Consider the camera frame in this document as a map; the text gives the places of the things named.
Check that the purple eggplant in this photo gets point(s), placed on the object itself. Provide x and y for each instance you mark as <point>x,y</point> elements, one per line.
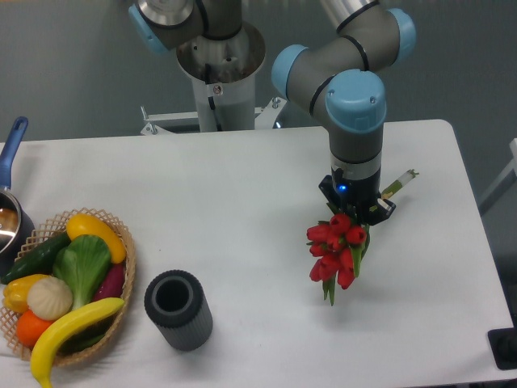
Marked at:
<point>112,285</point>

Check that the red tulip bouquet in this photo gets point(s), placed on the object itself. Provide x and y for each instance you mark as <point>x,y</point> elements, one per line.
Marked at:
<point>340,244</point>

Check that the green leafy cabbage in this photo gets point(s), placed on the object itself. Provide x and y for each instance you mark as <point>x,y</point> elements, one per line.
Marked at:
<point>83,265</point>

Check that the yellow squash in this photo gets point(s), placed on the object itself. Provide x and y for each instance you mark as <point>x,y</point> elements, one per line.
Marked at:
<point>86,224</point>

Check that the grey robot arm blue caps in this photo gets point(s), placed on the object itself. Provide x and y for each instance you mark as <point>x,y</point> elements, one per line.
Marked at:
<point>336,84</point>

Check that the yellow bell pepper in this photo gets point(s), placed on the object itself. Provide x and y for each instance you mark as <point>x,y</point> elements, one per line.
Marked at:
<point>15,293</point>

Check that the yellow banana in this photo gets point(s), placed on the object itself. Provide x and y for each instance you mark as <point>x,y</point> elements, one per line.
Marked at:
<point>45,350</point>

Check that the white frame at right edge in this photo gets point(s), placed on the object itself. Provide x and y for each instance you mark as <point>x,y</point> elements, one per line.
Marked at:
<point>501,183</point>

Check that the black device at table edge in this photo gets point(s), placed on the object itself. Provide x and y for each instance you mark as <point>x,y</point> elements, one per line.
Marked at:
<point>503,347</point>

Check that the orange fruit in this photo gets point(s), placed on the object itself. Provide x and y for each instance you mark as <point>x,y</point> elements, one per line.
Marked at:
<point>30,328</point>

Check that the dark grey ribbed vase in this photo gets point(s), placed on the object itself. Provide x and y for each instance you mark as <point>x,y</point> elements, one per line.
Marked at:
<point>176,303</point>

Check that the blue handled saucepan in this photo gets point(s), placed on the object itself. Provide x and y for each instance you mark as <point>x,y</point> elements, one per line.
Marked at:
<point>16,225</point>

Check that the green cucumber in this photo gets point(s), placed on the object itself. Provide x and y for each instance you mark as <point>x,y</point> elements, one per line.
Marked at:
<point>39,260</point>

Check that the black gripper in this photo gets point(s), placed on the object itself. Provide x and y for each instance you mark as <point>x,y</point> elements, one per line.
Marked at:
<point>358,194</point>

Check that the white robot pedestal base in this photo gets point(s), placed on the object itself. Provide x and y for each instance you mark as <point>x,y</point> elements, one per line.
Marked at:
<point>222,74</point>

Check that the white garlic bulb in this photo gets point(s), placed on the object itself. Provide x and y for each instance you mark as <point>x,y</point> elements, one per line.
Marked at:
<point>50,298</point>

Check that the woven wicker basket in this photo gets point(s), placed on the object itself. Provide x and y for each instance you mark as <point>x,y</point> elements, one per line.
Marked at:
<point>125,247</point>

